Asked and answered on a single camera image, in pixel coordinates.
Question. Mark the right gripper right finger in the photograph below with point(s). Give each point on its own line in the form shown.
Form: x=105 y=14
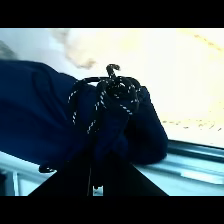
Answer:
x=126 y=181

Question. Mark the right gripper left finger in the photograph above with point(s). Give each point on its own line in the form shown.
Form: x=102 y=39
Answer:
x=70 y=181

